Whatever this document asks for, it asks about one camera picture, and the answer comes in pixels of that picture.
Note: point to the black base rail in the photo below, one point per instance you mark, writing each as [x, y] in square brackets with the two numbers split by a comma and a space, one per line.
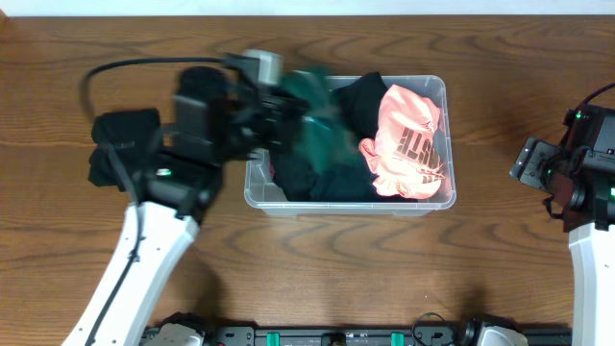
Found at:
[430, 329]

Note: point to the clear plastic storage bin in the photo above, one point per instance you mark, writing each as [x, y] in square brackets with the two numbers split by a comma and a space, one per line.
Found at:
[261, 193]

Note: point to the black garment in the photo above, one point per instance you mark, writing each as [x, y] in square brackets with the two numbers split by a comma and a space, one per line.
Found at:
[359, 103]
[129, 133]

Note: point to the dark green garment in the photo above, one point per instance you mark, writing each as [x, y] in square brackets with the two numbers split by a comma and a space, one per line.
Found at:
[323, 140]

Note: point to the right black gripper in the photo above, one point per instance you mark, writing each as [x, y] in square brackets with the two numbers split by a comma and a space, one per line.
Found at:
[535, 161]

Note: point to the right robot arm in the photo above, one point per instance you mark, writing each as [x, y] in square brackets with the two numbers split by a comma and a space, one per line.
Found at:
[578, 176]

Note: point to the dark navy garment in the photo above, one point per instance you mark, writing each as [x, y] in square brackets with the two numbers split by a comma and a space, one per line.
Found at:
[345, 183]

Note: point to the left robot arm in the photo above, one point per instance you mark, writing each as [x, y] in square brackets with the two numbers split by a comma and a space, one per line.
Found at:
[170, 196]

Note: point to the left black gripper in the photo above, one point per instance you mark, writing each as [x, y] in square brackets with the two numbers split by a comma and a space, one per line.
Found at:
[277, 123]

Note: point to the pink printed t-shirt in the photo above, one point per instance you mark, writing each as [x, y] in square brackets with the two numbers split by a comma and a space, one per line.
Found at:
[401, 155]

